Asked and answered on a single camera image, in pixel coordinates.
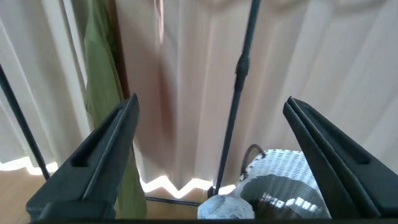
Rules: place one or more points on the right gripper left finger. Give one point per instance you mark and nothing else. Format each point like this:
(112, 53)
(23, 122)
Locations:
(93, 174)

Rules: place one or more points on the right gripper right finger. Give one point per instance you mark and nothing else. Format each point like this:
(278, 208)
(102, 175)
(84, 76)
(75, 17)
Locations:
(348, 174)

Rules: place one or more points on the green shirt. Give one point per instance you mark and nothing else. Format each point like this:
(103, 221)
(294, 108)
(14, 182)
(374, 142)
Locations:
(99, 77)

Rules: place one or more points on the pale grey garment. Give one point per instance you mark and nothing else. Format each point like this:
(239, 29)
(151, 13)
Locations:
(224, 207)

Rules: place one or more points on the white laundry basket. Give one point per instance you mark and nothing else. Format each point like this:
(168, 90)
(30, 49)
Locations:
(280, 168)

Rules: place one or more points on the black clothes rack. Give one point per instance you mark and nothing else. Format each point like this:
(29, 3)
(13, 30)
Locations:
(242, 68)

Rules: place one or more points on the beige curtain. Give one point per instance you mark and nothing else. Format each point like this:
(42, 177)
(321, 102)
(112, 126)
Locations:
(192, 93)

